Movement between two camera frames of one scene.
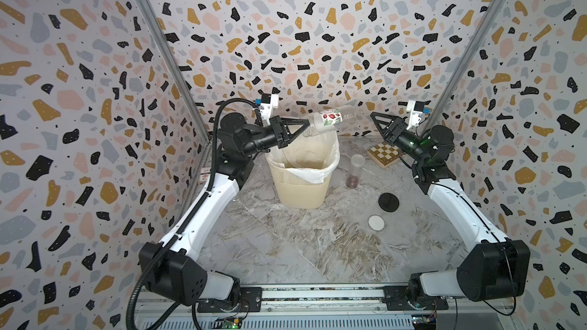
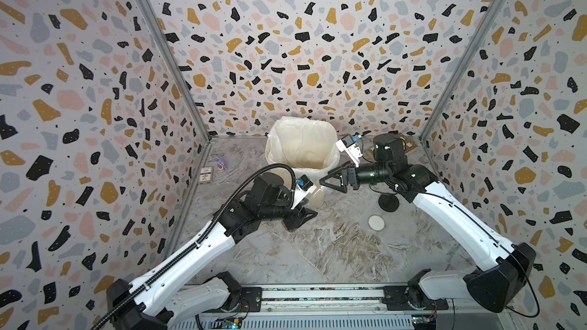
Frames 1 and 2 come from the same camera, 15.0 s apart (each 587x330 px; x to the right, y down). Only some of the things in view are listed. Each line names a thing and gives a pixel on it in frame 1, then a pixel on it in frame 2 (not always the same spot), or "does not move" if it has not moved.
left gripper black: [279, 126] → [299, 218]
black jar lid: [388, 202] does not move
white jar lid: [376, 222] does not move
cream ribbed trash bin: [296, 191] does not move
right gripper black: [393, 135] → [335, 176]
